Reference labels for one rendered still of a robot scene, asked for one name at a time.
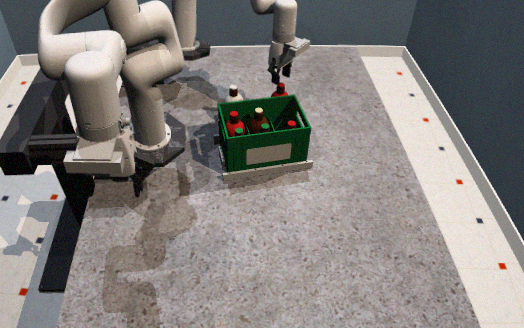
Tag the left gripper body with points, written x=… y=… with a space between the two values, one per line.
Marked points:
x=280 y=52

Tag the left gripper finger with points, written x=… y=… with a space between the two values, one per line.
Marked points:
x=286 y=70
x=275 y=75

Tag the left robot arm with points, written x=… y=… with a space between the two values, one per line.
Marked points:
x=284 y=23

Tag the white bottle with brown cap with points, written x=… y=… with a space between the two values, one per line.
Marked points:
x=234 y=95

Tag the brown bottle with red cap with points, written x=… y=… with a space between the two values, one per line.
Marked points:
x=291 y=125

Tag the orange-brown bottle with green cap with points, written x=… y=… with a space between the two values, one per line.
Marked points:
x=265 y=128

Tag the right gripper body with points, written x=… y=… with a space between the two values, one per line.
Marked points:
x=123 y=144

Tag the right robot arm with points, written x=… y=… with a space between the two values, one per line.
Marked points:
x=91 y=76

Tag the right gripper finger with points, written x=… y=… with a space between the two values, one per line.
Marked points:
x=89 y=184
x=141 y=173

